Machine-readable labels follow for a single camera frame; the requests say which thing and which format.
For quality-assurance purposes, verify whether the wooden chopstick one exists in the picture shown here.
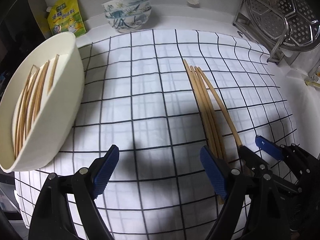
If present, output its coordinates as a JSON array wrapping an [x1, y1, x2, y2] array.
[[14, 67, 33, 158]]

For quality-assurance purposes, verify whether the bottom floral ceramic bowl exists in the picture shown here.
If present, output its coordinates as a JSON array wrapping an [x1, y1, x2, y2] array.
[[106, 9, 152, 33]]

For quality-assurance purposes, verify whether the wooden chopstick six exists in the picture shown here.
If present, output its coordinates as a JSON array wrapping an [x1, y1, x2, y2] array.
[[183, 59, 219, 157]]

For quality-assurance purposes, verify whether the steel dish rack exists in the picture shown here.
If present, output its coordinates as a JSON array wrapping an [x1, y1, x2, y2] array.
[[233, 0, 299, 65]]

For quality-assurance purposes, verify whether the yellow seasoning pouch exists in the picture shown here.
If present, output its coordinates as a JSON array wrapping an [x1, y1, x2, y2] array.
[[47, 0, 86, 37]]

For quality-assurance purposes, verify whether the white round tray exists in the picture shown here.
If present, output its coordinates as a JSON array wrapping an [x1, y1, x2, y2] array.
[[1, 32, 84, 173]]

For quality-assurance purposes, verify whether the black white grid cloth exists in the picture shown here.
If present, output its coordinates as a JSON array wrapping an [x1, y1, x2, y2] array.
[[15, 29, 298, 239]]

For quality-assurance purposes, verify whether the wooden chopstick two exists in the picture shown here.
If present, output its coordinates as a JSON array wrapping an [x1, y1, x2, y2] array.
[[14, 65, 40, 157]]

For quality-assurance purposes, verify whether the steel steamer plate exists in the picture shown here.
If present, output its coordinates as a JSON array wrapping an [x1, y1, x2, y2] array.
[[262, 0, 319, 52]]

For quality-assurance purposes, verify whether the wooden chopstick three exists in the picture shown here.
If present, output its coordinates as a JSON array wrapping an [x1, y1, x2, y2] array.
[[18, 62, 48, 149]]

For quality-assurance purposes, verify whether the wooden chopstick four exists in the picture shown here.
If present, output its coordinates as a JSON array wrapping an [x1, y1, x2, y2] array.
[[25, 60, 50, 136]]

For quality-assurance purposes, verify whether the top floral ceramic bowl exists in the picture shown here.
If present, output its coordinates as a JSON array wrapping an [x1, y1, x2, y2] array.
[[102, 0, 147, 12]]

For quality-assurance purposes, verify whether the wooden chopstick seven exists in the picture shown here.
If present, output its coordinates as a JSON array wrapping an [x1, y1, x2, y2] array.
[[189, 66, 226, 159]]

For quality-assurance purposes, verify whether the wooden chopstick eight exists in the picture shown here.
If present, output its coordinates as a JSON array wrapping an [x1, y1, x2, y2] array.
[[195, 67, 243, 151]]

